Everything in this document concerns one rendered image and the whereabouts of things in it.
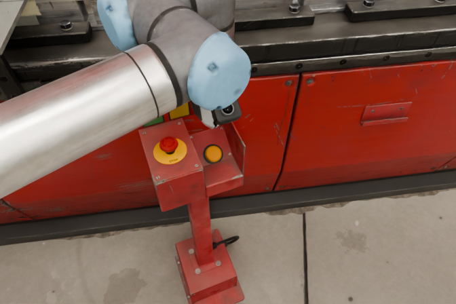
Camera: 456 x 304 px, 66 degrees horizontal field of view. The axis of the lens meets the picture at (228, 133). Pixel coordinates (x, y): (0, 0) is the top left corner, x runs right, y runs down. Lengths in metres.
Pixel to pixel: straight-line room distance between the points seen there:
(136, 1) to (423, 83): 0.93
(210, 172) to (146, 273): 0.76
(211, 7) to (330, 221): 1.25
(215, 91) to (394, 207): 1.45
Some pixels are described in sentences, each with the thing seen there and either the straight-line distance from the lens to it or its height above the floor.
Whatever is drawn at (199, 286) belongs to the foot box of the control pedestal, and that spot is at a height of 0.12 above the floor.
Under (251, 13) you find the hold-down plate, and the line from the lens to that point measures 0.94.
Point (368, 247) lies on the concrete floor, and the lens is 1.59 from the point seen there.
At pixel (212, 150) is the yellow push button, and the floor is 0.73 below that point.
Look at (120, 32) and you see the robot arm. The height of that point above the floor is 1.14.
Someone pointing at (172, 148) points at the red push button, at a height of 0.81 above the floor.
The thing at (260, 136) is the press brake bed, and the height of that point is 0.53.
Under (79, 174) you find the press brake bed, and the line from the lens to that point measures 1.23.
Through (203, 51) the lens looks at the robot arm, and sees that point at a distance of 0.35.
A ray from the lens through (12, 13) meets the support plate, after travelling 0.86.
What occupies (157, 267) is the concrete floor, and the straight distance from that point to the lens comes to 1.49.
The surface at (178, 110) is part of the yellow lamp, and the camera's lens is 0.80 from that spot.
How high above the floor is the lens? 1.37
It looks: 49 degrees down
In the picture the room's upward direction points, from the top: straight up
